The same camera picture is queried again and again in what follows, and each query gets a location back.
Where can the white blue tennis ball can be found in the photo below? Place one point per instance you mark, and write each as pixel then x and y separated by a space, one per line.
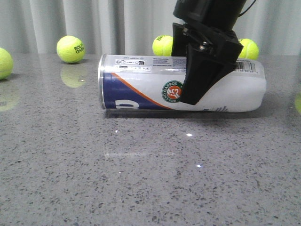
pixel 155 82

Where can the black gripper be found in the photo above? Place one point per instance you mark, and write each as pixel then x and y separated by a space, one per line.
pixel 211 50

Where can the right yellow tennis ball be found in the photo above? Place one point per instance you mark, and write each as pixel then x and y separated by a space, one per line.
pixel 250 49

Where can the grey pleated curtain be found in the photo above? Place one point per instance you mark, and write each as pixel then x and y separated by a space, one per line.
pixel 130 26

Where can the centre yellow tennis ball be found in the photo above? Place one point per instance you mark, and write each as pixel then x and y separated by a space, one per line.
pixel 162 45

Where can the yellow tennis ball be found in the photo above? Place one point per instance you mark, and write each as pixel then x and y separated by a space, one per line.
pixel 250 49
pixel 162 45

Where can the far left tennis ball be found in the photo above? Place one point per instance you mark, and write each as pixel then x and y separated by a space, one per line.
pixel 6 64

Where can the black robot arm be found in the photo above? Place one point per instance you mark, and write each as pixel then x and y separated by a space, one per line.
pixel 208 10

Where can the Roland Garros printed tennis ball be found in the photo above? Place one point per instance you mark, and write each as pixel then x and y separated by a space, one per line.
pixel 70 49

